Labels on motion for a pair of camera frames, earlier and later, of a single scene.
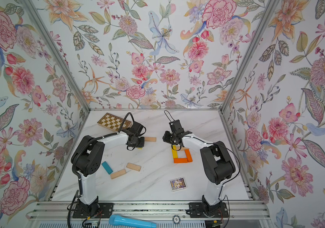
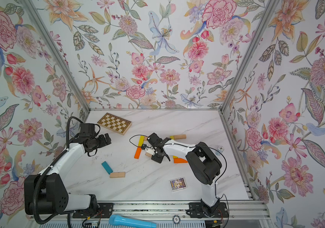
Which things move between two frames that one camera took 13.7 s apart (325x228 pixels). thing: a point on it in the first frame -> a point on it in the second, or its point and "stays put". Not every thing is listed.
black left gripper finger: [141, 142] -> [108, 139]
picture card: [177, 184] stays put
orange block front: [176, 160] stays put
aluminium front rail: [62, 211] stays put
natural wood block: [118, 174] stays put
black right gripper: [166, 139] -> [158, 160]
